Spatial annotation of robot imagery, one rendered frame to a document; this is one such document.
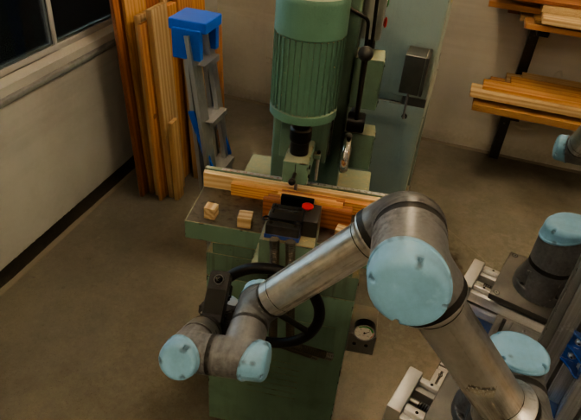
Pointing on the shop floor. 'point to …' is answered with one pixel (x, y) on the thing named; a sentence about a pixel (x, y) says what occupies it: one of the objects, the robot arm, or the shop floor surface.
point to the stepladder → (206, 39)
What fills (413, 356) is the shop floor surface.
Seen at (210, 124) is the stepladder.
